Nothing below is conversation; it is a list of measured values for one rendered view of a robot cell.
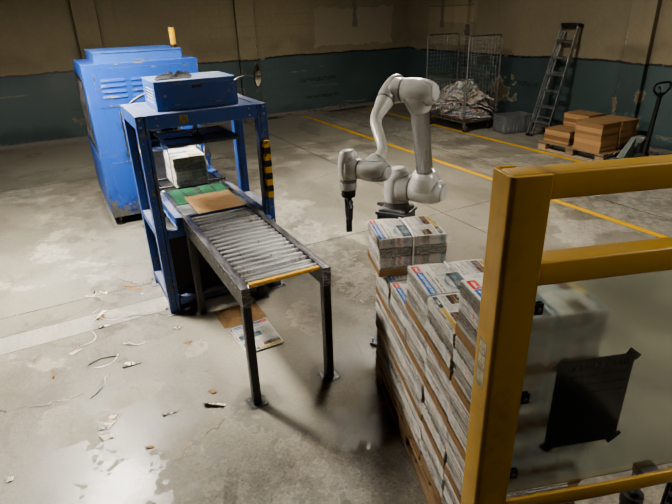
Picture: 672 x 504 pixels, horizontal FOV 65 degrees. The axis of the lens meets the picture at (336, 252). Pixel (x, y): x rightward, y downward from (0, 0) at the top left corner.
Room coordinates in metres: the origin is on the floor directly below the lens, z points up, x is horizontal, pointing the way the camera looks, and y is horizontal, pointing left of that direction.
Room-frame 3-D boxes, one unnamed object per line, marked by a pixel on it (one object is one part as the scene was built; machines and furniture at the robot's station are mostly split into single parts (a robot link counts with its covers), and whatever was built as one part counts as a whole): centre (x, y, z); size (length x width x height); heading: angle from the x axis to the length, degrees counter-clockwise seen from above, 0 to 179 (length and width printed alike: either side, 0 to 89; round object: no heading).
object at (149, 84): (4.11, 1.06, 1.65); 0.60 x 0.45 x 0.20; 118
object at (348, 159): (2.62, -0.09, 1.44); 0.13 x 0.11 x 0.16; 55
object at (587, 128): (8.16, -4.02, 0.28); 1.20 x 0.83 x 0.57; 28
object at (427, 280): (2.09, -0.54, 0.95); 0.38 x 0.29 x 0.23; 100
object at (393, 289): (2.22, -0.51, 0.42); 1.17 x 0.39 x 0.83; 10
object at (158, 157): (5.12, 1.59, 0.75); 1.53 x 0.64 x 0.10; 28
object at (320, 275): (3.33, 0.37, 0.74); 1.34 x 0.05 x 0.12; 28
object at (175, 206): (4.12, 1.06, 0.75); 0.70 x 0.65 x 0.10; 28
